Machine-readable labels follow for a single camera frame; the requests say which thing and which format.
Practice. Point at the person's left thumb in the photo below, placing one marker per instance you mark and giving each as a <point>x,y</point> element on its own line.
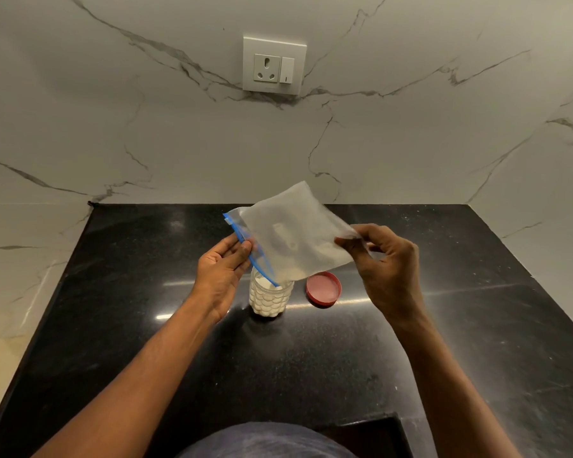
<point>219,247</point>

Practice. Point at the clear jar of white powder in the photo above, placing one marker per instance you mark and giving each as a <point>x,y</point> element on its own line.
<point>267,298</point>

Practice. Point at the person's right forearm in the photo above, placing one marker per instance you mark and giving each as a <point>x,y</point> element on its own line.
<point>451,391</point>

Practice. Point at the white wall socket with switch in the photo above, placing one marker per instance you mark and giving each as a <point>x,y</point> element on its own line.
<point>274,65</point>

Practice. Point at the person's grey shirt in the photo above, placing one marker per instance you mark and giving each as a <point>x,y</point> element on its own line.
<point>267,442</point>

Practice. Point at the person's right thumb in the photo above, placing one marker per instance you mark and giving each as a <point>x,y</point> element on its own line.
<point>351,252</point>

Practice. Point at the black drawer front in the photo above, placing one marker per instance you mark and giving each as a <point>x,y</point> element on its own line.
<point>363,438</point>

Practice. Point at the red jar lid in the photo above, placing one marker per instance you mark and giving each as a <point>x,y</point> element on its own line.
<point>323,289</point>

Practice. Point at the person's left hand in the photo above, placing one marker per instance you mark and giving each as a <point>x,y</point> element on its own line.
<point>215,283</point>

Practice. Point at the person's right hand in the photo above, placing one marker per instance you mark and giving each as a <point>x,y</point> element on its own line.
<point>391,281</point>

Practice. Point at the person's left forearm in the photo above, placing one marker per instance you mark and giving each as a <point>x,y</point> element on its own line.
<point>138,391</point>

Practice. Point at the clear zip bag blue seal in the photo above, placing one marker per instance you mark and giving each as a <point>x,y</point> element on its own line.
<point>296,233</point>

